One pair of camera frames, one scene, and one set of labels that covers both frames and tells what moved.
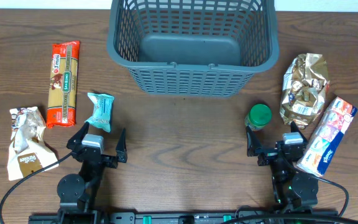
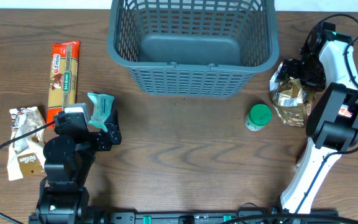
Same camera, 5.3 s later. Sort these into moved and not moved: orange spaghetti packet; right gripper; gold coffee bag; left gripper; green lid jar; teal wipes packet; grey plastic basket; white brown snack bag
Moved: gold coffee bag; right gripper; left gripper
Not moved: white brown snack bag; orange spaghetti packet; green lid jar; grey plastic basket; teal wipes packet
